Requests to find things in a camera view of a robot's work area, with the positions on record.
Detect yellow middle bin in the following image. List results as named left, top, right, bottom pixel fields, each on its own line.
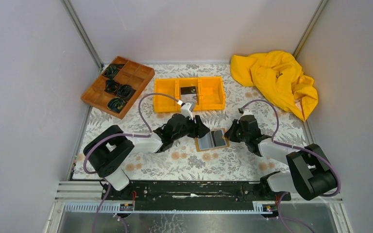
left=175, top=78, right=202, bottom=111

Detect yellow left bin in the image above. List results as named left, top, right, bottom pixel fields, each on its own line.
left=153, top=79, right=179, bottom=113

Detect black coiled strap middle left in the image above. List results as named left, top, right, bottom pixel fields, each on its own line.
left=104, top=79, right=120, bottom=95

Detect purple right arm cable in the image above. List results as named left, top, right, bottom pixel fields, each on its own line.
left=239, top=99, right=342, bottom=233

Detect yellow leather card holder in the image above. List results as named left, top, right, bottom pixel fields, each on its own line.
left=195, top=128, right=230, bottom=152

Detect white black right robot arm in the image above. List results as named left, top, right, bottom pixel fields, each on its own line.
left=225, top=115, right=340, bottom=200

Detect black coiled strap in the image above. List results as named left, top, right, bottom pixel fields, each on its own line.
left=102, top=63, right=125, bottom=80
left=104, top=79, right=120, bottom=95
left=107, top=98, right=128, bottom=114
left=117, top=84, right=136, bottom=100

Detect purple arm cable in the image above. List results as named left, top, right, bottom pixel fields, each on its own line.
left=83, top=93, right=184, bottom=233
left=239, top=99, right=342, bottom=233

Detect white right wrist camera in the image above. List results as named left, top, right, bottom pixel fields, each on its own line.
left=238, top=108, right=254, bottom=117

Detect aluminium frame rail front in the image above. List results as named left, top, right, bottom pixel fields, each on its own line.
left=54, top=182, right=343, bottom=215

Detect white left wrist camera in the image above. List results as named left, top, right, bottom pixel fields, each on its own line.
left=180, top=102, right=195, bottom=119

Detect dark card in holder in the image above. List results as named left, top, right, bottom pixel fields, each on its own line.
left=211, top=129, right=227, bottom=148

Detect black credit card stack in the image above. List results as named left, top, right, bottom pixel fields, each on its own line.
left=180, top=86, right=197, bottom=96

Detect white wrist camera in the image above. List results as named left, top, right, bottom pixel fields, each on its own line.
left=238, top=108, right=254, bottom=117
left=180, top=102, right=195, bottom=119

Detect yellow bin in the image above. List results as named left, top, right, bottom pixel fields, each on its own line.
left=175, top=78, right=202, bottom=111
left=199, top=76, right=225, bottom=111
left=153, top=79, right=179, bottom=113

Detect black coiled strap middle right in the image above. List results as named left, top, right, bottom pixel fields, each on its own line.
left=117, top=84, right=136, bottom=100

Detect black coiled strap top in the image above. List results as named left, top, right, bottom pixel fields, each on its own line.
left=102, top=63, right=125, bottom=80

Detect black coiled strap bottom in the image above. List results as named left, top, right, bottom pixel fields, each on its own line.
left=107, top=98, right=128, bottom=114

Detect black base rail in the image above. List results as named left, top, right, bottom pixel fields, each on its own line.
left=102, top=181, right=291, bottom=211

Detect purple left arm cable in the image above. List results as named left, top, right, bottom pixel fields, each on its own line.
left=83, top=93, right=184, bottom=233

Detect orange compartment tray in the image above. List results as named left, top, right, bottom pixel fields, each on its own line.
left=81, top=56, right=155, bottom=119

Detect yellow right bin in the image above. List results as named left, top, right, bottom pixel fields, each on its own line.
left=199, top=76, right=225, bottom=111

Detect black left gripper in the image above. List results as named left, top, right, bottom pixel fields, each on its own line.
left=171, top=114, right=209, bottom=142

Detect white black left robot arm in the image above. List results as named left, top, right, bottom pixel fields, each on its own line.
left=83, top=114, right=210, bottom=200

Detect yellow crumpled cloth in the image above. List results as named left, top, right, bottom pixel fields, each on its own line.
left=230, top=50, right=319, bottom=121

